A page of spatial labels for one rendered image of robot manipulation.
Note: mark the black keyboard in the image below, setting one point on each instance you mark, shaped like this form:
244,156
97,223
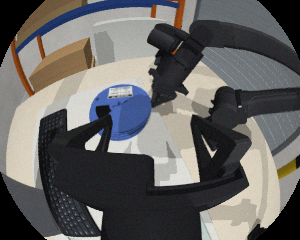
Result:
72,217

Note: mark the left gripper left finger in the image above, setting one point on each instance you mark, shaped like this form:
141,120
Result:
77,137

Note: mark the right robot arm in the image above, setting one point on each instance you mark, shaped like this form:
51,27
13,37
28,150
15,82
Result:
218,34

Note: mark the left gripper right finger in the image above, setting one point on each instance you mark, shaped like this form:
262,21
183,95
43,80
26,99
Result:
232,146

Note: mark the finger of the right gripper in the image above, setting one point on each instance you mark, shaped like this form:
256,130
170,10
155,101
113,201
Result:
160,98
164,101

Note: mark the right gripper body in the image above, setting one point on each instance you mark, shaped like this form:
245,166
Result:
171,80

